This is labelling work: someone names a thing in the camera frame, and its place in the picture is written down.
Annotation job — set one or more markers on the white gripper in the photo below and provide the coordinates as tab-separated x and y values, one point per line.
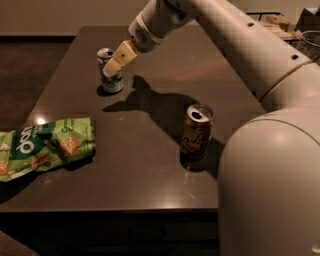
144	34

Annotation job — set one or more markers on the green white 7up can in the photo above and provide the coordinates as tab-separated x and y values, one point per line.
111	82

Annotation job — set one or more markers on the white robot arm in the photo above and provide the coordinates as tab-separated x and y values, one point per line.
269	172

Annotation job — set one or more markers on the orange LaCroix can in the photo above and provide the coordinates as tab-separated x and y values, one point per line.
198	126

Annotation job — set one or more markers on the green chip bag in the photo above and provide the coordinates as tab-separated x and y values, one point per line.
45	147

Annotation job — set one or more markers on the clear glass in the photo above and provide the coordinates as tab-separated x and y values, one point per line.
309	45

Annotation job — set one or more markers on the black wire basket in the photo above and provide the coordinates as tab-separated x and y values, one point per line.
259	15

